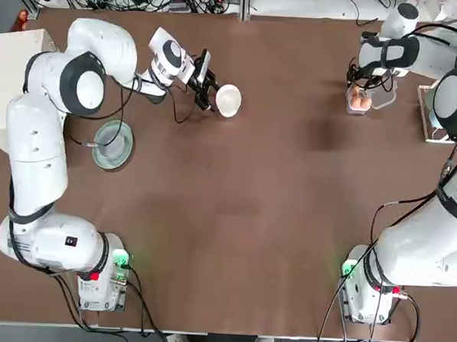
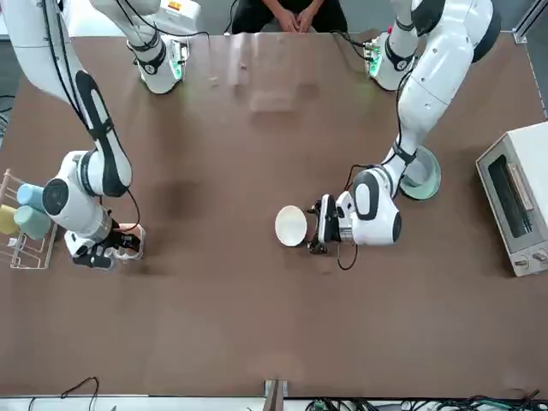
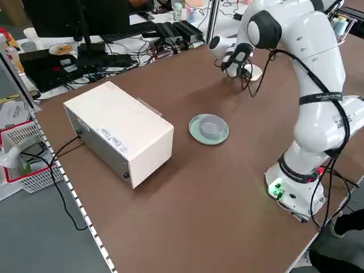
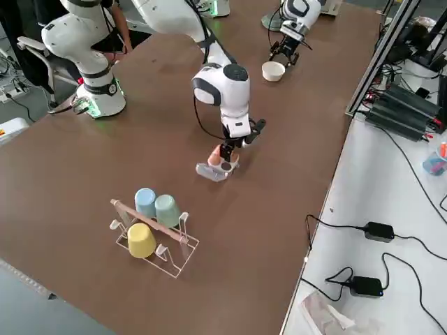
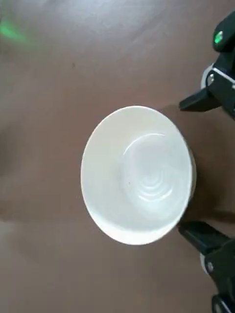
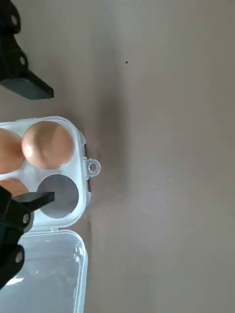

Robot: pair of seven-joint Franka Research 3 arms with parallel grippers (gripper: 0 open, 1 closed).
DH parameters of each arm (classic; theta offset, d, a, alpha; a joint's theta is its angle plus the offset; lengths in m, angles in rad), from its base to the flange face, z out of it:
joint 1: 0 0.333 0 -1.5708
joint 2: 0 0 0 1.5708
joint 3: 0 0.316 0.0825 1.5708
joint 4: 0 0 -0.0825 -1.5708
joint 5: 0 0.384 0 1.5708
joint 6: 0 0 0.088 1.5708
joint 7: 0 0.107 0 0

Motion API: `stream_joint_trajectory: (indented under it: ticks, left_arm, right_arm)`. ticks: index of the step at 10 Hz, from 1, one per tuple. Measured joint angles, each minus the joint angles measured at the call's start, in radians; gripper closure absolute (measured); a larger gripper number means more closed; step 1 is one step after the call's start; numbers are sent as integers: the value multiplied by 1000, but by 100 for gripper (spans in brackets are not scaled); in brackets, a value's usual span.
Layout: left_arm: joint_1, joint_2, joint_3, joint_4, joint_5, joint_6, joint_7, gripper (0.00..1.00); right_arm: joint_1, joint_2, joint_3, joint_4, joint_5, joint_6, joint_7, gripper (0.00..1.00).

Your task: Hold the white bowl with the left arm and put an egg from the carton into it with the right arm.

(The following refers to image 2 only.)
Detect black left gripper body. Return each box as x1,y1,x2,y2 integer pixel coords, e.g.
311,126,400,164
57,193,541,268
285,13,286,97
313,194,344,245

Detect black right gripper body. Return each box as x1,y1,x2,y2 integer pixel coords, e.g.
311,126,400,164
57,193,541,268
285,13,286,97
104,218,143,254

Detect white bowl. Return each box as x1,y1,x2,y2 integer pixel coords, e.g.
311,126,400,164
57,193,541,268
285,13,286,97
274,205,308,247

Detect clear plastic egg carton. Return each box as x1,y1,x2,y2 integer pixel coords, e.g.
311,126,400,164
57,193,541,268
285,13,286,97
109,224,147,263

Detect grey bowl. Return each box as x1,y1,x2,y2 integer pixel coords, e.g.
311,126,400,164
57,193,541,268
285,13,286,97
404,147,433,188

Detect green cup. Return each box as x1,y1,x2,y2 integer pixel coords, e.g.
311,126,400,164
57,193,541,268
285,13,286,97
13,205,52,241

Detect pale green plate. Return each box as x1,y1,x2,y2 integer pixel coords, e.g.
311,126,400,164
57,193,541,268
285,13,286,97
400,145,442,201

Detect blue cup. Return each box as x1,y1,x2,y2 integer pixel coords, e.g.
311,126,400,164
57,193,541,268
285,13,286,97
16,183,46,213

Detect yellow cup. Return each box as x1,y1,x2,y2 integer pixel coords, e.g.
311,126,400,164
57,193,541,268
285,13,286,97
0,204,21,235

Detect cream toaster oven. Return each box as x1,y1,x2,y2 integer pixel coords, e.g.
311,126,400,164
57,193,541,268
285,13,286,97
475,122,548,278

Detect person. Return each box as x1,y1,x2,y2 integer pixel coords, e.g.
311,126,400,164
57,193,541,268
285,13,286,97
230,0,348,35

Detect white box yellow label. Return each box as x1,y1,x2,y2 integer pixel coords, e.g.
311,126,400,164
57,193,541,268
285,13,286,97
160,0,202,21

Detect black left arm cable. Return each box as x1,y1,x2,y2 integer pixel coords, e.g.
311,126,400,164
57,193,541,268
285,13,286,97
336,68,414,271

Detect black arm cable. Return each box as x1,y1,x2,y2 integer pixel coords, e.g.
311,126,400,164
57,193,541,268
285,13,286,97
336,68,414,271
42,0,142,236

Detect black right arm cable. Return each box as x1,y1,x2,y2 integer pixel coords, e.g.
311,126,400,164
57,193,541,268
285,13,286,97
42,0,142,236

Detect wire cup rack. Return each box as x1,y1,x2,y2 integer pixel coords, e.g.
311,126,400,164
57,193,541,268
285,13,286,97
0,169,59,271

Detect thin black cable loop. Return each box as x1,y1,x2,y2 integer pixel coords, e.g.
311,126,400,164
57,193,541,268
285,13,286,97
59,376,100,411

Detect aluminium camera post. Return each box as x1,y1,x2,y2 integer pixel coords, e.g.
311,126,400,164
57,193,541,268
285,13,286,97
263,378,291,411

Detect black cable bundle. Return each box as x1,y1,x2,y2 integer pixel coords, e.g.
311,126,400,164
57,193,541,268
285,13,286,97
306,387,548,411

